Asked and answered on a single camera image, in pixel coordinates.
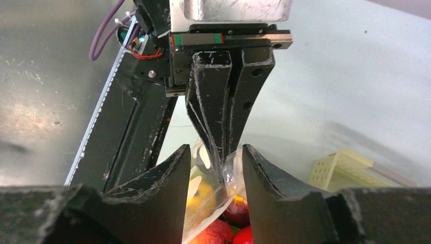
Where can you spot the red bell pepper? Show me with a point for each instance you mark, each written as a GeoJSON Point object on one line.
{"type": "Point", "coordinates": [243, 236]}

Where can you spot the cream perforated plastic basket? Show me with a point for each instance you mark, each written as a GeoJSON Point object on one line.
{"type": "Point", "coordinates": [347, 168]}

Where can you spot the small circuit board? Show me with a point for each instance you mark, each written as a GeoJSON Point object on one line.
{"type": "Point", "coordinates": [136, 47]}

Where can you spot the clear zip top bag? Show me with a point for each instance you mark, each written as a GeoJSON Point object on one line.
{"type": "Point", "coordinates": [226, 183]}

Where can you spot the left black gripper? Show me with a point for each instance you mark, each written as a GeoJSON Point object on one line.
{"type": "Point", "coordinates": [195, 59]}

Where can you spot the orange peach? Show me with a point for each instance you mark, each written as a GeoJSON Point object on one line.
{"type": "Point", "coordinates": [218, 232]}

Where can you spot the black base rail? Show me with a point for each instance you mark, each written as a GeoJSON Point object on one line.
{"type": "Point", "coordinates": [128, 126]}

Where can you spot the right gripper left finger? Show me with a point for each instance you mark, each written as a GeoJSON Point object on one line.
{"type": "Point", "coordinates": [148, 209]}

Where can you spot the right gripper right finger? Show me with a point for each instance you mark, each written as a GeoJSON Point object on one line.
{"type": "Point", "coordinates": [284, 209]}

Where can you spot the dark red apple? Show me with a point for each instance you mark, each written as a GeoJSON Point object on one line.
{"type": "Point", "coordinates": [237, 213]}

